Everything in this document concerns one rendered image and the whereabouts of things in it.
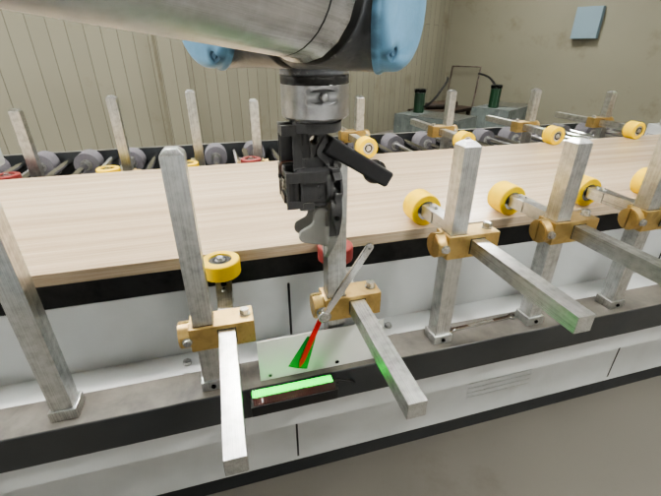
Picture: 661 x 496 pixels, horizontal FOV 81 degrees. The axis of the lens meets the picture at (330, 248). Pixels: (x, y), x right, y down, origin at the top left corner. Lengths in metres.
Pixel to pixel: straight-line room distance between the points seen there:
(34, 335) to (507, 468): 1.45
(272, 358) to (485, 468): 1.03
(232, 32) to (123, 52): 4.42
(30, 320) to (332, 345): 0.52
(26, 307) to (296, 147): 0.48
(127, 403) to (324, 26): 0.75
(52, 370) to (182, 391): 0.22
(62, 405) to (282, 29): 0.76
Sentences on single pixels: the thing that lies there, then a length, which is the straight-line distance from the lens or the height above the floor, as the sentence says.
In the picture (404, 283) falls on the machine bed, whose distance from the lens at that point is 1.09.
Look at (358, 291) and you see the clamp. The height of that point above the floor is 0.87.
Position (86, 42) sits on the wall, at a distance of 4.58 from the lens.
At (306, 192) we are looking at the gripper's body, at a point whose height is 1.12.
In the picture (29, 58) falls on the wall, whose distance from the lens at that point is 4.48.
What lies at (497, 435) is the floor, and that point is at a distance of 1.74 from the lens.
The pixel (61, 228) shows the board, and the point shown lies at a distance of 1.17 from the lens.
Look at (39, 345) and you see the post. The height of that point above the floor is 0.87.
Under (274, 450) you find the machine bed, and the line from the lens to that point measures 1.39.
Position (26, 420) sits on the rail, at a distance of 0.94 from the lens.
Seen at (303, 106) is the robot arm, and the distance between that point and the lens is 0.51.
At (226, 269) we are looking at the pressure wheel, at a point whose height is 0.90.
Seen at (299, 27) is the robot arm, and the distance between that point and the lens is 0.27.
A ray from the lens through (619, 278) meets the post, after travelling 1.20.
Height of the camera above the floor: 1.30
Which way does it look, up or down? 27 degrees down
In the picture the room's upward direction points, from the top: straight up
